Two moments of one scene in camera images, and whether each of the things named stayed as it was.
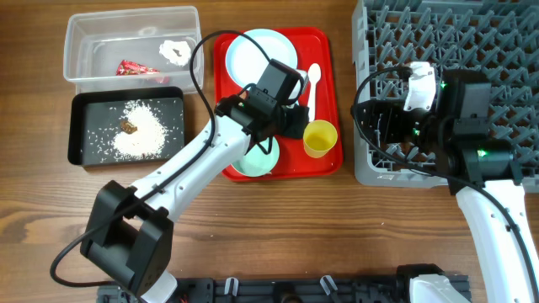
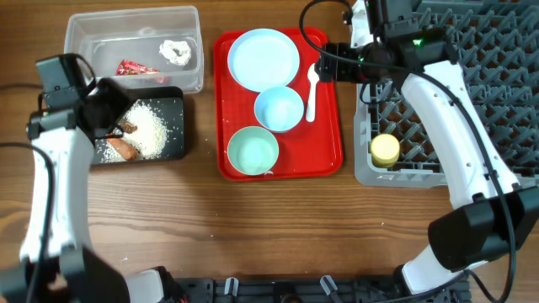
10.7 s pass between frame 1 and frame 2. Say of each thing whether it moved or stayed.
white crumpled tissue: stayed
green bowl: stayed
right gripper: moved
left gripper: moved
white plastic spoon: stayed
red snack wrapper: stayed
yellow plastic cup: moved
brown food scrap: stayed
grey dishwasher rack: stayed
